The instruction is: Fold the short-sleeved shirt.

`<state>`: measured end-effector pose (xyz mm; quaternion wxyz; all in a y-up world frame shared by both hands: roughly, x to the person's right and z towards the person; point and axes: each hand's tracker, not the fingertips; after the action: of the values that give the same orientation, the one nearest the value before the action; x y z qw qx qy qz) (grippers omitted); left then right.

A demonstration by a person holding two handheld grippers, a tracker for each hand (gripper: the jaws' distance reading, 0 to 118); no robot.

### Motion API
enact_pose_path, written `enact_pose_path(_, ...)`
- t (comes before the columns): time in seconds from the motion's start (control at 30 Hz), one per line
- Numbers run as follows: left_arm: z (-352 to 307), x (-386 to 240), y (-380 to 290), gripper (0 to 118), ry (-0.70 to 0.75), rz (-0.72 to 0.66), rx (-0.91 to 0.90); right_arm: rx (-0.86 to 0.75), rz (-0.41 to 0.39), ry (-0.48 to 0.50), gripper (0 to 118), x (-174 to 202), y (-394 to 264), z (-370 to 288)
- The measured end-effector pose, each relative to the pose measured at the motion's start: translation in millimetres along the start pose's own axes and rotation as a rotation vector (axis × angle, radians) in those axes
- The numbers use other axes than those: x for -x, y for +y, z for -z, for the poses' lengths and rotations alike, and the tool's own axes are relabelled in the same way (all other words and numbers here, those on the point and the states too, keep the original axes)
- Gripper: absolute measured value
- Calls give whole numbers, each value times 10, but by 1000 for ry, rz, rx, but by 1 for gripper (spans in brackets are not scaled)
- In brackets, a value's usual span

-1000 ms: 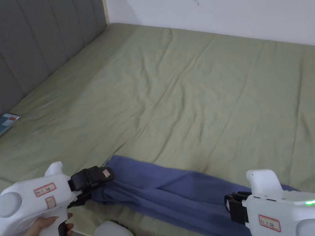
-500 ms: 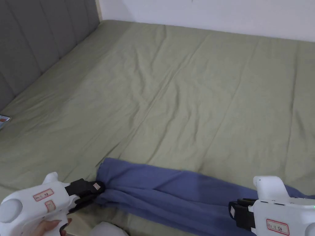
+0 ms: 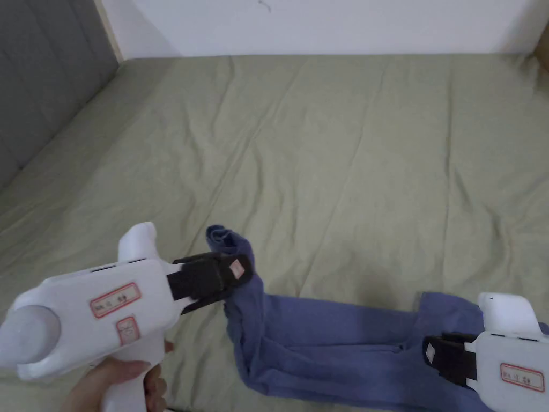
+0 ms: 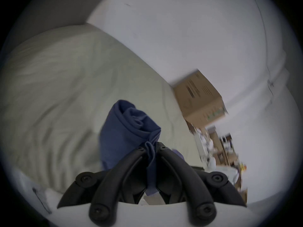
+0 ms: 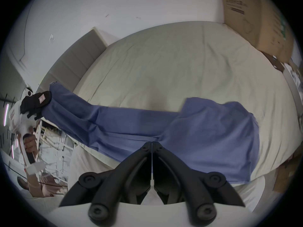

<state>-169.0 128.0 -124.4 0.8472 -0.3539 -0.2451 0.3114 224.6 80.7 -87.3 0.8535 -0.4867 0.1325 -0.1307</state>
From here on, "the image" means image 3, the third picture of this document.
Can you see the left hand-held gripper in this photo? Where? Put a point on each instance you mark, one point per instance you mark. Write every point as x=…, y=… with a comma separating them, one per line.
x=85, y=309

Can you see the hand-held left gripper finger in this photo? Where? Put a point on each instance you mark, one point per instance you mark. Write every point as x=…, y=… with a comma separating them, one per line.
x=236, y=270

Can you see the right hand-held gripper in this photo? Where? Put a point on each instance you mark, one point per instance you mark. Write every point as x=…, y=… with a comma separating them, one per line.
x=510, y=360

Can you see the blue garment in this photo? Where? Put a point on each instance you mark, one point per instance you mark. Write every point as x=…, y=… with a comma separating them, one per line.
x=309, y=343

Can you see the person's left hand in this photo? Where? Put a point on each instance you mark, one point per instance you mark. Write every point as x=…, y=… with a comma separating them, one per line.
x=111, y=377

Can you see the bed with pale green sheet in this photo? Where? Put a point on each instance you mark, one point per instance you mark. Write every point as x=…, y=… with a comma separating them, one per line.
x=326, y=146

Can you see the grey padded headboard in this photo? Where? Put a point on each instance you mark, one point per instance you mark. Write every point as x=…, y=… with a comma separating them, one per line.
x=47, y=73

